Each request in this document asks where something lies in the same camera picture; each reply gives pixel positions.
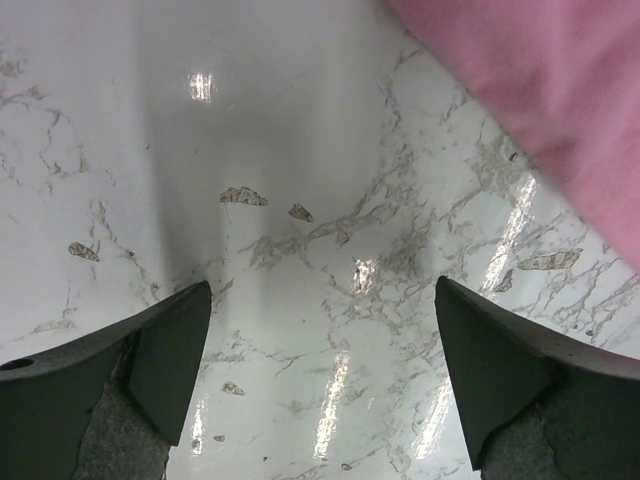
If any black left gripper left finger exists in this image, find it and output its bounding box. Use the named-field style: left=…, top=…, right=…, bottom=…
left=1, top=281, right=211, bottom=479

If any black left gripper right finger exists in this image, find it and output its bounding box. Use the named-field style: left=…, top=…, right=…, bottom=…
left=435, top=277, right=639, bottom=479

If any pink t-shirt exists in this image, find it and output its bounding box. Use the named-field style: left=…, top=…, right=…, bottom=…
left=393, top=1, right=639, bottom=266

